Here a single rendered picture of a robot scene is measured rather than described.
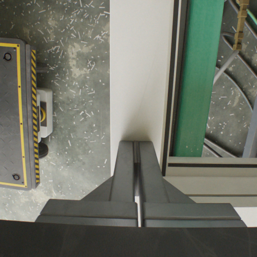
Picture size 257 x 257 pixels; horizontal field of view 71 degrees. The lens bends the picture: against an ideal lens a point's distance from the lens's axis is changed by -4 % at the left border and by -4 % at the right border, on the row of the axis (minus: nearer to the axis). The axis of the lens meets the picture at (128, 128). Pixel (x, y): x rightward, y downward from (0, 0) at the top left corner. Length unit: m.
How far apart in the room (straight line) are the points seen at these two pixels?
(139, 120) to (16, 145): 0.86
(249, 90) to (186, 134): 1.06
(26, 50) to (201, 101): 0.75
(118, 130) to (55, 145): 1.12
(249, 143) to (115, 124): 0.57
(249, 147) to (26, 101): 0.85
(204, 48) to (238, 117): 1.07
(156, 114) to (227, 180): 0.14
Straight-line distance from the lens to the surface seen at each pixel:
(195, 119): 0.24
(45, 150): 1.18
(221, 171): 0.26
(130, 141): 0.15
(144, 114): 0.15
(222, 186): 0.25
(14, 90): 0.91
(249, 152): 0.68
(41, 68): 1.06
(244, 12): 0.97
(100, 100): 1.11
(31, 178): 1.02
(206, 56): 0.23
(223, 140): 1.29
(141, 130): 0.16
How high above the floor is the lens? 1.08
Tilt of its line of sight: 73 degrees down
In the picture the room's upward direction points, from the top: 177 degrees counter-clockwise
